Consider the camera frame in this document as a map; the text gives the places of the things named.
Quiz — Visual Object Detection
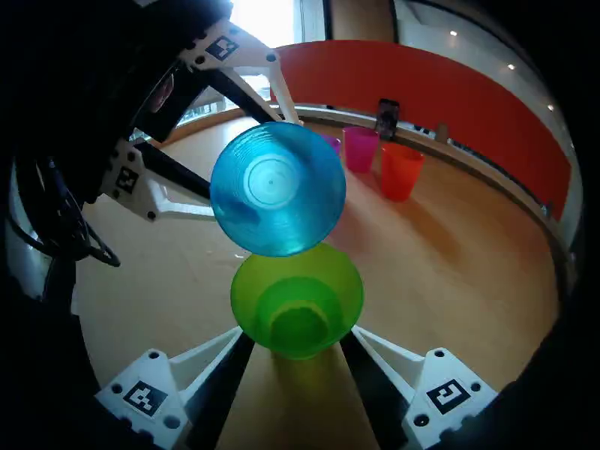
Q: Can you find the black cable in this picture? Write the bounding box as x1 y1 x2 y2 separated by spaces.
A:
8 157 122 269

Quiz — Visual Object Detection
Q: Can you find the green plastic cup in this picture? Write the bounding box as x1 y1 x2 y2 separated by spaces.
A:
229 241 366 361

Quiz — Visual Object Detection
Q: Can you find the blue plastic cup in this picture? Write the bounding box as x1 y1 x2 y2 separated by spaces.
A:
209 121 348 258

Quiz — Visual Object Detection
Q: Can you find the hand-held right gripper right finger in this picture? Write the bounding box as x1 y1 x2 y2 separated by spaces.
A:
339 325 501 450

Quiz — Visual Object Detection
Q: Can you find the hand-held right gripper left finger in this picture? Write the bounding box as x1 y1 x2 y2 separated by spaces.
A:
94 325 257 450

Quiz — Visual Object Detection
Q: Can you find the orange plastic cup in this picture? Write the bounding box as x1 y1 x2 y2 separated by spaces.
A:
379 142 426 203

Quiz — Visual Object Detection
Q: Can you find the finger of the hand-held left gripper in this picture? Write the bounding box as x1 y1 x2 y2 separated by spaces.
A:
177 20 305 128

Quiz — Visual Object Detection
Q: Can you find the pink plastic cup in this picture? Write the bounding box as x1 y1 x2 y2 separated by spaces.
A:
342 126 381 174

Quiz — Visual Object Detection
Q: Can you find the black phone on stand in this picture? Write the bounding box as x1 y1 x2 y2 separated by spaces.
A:
376 98 401 141

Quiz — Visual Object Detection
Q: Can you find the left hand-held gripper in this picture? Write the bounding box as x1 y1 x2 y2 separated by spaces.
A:
18 0 235 223

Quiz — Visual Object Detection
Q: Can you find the red desk screen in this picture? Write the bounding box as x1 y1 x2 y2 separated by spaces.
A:
269 39 585 257

